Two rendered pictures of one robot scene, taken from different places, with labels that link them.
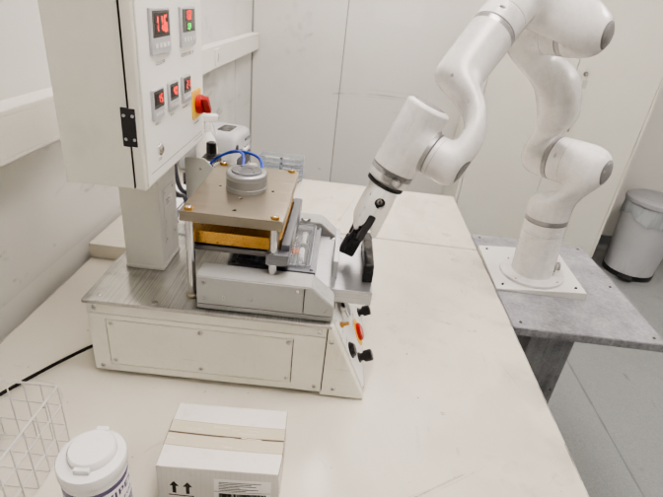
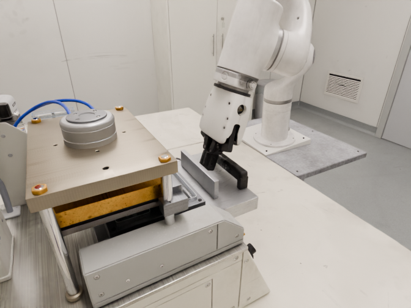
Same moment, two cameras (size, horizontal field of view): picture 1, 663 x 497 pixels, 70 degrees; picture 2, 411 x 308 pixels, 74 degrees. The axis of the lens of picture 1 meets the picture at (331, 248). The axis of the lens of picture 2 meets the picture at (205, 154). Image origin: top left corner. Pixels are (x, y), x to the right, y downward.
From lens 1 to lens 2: 0.51 m
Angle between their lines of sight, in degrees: 25
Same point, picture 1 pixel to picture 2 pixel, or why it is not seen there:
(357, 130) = (89, 84)
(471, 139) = (309, 25)
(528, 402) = (355, 225)
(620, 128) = not seen: hidden behind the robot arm
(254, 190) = (107, 137)
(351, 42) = (63, 21)
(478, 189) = (183, 102)
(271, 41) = not seen: outside the picture
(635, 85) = not seen: hidden behind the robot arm
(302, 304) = (216, 240)
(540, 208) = (277, 92)
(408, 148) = (260, 46)
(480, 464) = (385, 294)
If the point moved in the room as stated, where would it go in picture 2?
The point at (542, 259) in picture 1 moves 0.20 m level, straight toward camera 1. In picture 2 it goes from (284, 126) to (299, 146)
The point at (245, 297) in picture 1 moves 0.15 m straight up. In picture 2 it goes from (154, 266) to (143, 177)
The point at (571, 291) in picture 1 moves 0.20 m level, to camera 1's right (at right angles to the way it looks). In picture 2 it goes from (303, 140) to (333, 132)
